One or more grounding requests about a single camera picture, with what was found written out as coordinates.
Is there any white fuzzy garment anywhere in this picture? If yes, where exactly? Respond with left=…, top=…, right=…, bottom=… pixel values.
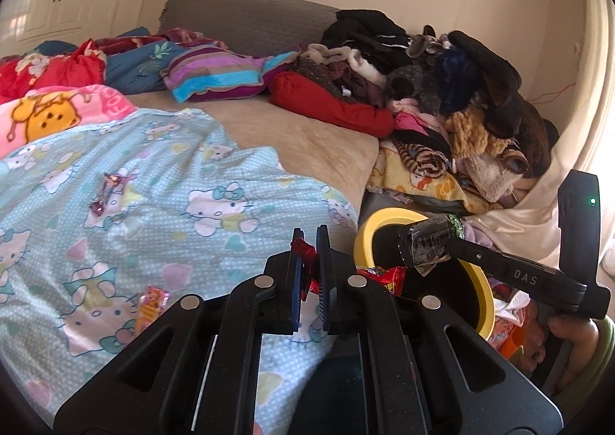
left=464, top=154, right=520, bottom=203

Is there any white fleece garment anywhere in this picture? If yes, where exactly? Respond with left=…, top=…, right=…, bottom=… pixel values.
left=300, top=43, right=385, bottom=80

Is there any striped purple pillow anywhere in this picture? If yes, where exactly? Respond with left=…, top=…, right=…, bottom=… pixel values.
left=160, top=45, right=301, bottom=103

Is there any person's right forearm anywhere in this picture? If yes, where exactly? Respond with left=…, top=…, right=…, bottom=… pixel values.
left=552, top=315, right=615, bottom=409

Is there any red folded cloth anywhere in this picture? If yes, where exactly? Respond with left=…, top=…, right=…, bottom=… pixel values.
left=268, top=71, right=397, bottom=138

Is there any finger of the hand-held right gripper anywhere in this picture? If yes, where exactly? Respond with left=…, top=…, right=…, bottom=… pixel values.
left=444, top=224, right=505, bottom=270

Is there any red floral blanket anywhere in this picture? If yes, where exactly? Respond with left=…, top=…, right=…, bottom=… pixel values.
left=0, top=38, right=107, bottom=104

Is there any black jacket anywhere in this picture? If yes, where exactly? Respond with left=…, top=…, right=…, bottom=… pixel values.
left=319, top=9, right=409, bottom=61

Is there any pink bear-print blanket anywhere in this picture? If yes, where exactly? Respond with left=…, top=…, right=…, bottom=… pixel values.
left=0, top=84, right=140, bottom=159

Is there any grey padded headboard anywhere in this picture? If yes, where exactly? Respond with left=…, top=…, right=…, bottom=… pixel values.
left=158, top=0, right=342, bottom=58

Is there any person's right hand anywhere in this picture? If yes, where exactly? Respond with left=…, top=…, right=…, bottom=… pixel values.
left=548, top=315, right=601, bottom=390

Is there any yellow cat-print blanket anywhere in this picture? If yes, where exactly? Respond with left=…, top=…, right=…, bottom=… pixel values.
left=367, top=147, right=491, bottom=215

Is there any pink foil candy wrapper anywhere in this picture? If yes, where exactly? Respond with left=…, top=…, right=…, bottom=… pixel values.
left=91, top=172, right=126, bottom=217

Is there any small red wrapper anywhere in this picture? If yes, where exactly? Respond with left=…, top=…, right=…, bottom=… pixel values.
left=291, top=238, right=322, bottom=296

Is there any brown fleece blanket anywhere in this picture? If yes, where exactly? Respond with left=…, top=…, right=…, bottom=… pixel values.
left=500, top=94, right=560, bottom=176

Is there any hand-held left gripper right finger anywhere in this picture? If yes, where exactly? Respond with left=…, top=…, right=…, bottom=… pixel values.
left=316, top=225, right=564, bottom=435

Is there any brown striped plush garment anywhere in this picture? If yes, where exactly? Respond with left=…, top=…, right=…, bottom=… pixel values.
left=391, top=137, right=455, bottom=180

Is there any pink garment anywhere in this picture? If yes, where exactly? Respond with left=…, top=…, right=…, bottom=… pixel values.
left=391, top=98, right=450, bottom=133

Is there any black plush garment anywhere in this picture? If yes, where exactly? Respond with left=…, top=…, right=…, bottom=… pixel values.
left=447, top=30, right=524, bottom=138

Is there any dark dotted garment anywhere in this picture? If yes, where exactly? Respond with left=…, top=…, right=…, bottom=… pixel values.
left=288, top=55, right=390, bottom=109

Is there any orange pink snack wrapper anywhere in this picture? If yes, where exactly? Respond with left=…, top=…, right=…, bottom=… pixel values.
left=136, top=285, right=169, bottom=335

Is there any blue leaf-print quilt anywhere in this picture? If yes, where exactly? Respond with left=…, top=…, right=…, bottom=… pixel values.
left=29, top=27, right=193, bottom=96

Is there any brown fuzzy slipper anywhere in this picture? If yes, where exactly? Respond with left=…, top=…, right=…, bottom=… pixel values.
left=502, top=147, right=532, bottom=176

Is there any navy plush garment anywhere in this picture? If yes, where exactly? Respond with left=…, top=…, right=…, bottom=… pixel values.
left=435, top=48, right=481, bottom=114

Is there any orange plastic object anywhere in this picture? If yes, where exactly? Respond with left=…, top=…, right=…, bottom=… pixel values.
left=497, top=327, right=534, bottom=361

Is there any pink printed cloth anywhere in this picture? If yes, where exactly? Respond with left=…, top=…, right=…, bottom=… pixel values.
left=487, top=315, right=517, bottom=349

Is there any grey speckled garment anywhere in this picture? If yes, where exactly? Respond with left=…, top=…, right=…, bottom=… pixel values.
left=384, top=63, right=440, bottom=114

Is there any dark foil wrapper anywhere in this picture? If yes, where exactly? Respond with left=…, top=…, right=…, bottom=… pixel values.
left=396, top=214, right=467, bottom=277

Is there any yellow rimmed black bin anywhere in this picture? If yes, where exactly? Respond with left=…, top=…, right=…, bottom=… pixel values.
left=353, top=208, right=495, bottom=342

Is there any light blue cat-print blanket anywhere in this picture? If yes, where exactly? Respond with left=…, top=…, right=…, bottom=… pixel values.
left=0, top=107, right=359, bottom=431

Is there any cream satin cloth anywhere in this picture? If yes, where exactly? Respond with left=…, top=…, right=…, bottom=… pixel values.
left=468, top=147, right=584, bottom=267

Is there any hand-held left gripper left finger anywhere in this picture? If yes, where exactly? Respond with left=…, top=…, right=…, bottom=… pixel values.
left=53, top=227, right=305, bottom=435

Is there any red plastic snack packet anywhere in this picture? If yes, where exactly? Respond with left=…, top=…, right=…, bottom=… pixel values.
left=356, top=266, right=407, bottom=296

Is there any tan fuzzy garment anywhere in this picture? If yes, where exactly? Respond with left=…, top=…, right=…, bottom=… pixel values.
left=444, top=106, right=503, bottom=159

